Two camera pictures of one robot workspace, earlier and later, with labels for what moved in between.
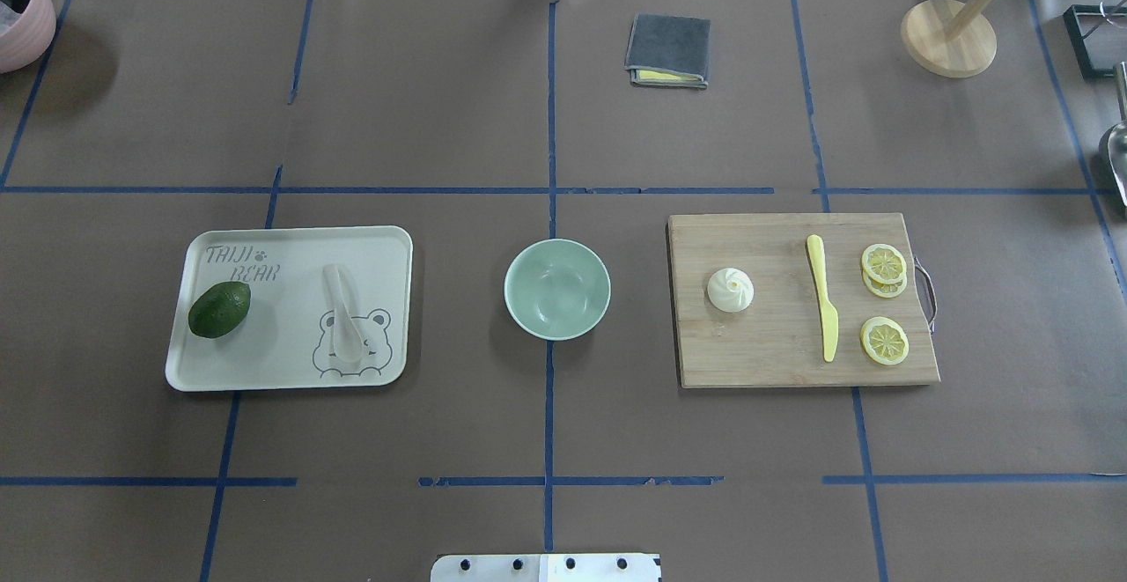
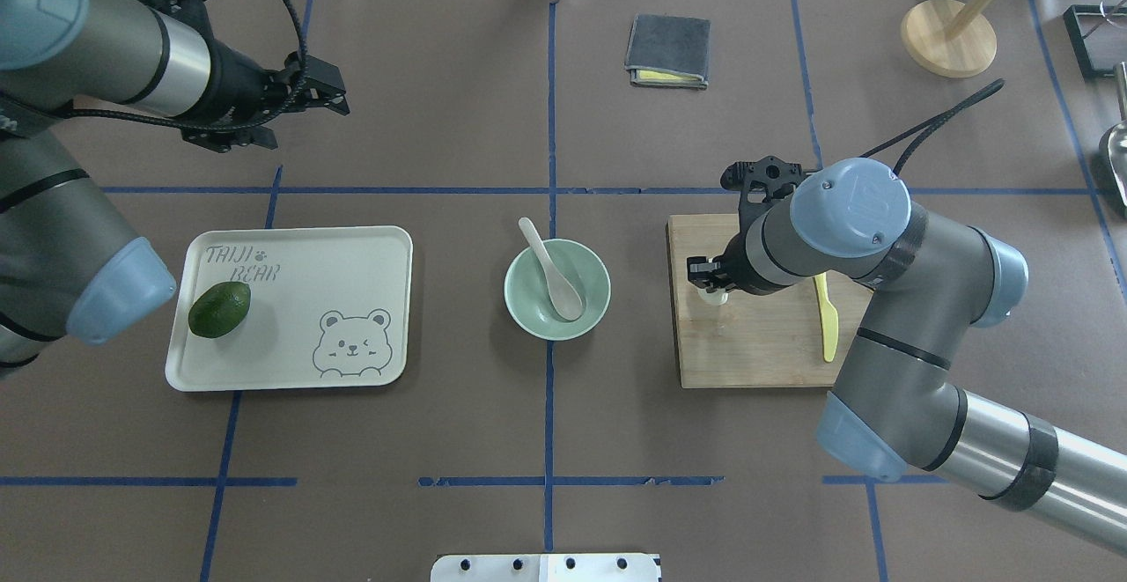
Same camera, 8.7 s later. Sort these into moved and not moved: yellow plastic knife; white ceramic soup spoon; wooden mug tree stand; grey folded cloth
Moved: white ceramic soup spoon
Not moved: wooden mug tree stand; grey folded cloth; yellow plastic knife
